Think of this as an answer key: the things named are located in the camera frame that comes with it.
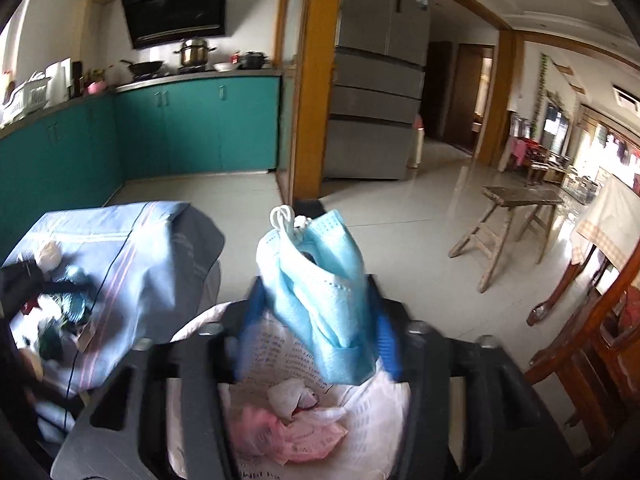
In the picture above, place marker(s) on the black range hood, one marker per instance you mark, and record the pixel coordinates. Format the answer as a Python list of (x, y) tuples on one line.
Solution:
[(175, 10)]

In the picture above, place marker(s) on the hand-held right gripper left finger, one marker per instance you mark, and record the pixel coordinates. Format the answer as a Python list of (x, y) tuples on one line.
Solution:
[(252, 310)]

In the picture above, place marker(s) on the white dish rack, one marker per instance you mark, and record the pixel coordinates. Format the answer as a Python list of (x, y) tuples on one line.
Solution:
[(27, 95)]

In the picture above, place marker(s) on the pink plastic wrapper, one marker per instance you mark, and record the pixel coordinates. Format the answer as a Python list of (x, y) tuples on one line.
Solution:
[(295, 435)]

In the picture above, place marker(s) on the blue striped tablecloth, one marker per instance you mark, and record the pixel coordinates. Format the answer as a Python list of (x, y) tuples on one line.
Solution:
[(140, 260)]

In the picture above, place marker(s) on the white printed plastic bag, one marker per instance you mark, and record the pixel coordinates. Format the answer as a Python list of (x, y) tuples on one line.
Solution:
[(280, 355)]

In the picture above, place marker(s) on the green vine garland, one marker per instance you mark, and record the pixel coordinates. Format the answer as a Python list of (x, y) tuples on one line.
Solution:
[(542, 85)]

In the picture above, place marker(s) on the black cooking pot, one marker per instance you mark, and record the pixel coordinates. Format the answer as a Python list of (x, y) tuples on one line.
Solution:
[(253, 60)]

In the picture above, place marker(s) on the brown wooden door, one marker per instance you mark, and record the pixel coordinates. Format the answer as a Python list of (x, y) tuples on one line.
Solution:
[(462, 100)]

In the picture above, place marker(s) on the white bowl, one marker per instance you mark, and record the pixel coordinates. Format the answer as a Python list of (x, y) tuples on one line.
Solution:
[(226, 66)]

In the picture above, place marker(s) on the wooden door frame pillar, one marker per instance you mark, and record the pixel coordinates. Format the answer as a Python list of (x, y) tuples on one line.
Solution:
[(315, 85)]

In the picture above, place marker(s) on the black wok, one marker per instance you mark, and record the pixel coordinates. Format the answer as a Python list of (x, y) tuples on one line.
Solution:
[(145, 66)]

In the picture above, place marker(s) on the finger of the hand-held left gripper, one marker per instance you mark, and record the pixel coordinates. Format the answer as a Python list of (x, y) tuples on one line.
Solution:
[(65, 287)]

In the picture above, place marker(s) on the white air conditioner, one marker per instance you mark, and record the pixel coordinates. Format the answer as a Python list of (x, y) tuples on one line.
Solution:
[(627, 97)]

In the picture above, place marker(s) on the grey refrigerator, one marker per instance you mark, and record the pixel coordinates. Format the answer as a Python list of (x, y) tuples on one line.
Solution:
[(380, 85)]

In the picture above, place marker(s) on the pink bowl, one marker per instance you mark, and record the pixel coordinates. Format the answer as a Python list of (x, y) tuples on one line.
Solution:
[(96, 88)]

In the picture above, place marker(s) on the wooden stool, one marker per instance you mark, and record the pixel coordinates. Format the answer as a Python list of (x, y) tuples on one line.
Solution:
[(520, 195)]

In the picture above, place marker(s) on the steel stock pot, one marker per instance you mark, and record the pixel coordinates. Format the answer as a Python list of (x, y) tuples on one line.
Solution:
[(195, 52)]

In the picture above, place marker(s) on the white cotton ball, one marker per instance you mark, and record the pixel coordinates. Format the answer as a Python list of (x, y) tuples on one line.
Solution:
[(47, 255)]

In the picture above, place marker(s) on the brown wooden chair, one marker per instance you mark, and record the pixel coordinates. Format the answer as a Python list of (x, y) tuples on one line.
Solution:
[(595, 360)]

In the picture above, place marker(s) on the white cutting board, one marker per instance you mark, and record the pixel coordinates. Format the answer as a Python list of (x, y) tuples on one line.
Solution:
[(57, 82)]

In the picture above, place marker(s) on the checkered tablecloth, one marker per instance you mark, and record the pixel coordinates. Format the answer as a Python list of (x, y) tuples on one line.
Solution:
[(610, 215)]

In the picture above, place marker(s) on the blue face mask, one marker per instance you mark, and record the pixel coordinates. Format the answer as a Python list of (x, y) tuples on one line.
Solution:
[(325, 280)]

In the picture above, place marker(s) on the white crumpled tissue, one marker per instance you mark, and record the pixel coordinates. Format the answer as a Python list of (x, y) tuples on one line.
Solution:
[(287, 395)]

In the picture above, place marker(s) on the teal crumpled wrapper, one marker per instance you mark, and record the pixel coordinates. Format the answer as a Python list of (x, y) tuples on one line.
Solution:
[(76, 290)]

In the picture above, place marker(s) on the wooden dining table leg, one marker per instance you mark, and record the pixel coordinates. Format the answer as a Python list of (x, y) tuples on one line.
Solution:
[(560, 290)]

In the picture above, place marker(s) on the pink lid trash can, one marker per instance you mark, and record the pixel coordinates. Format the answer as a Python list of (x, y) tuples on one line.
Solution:
[(416, 142)]

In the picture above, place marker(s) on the teal base cabinets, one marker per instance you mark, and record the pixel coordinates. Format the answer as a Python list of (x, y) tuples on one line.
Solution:
[(200, 125)]

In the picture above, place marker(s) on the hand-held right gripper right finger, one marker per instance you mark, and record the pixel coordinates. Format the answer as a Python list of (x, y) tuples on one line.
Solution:
[(387, 342)]

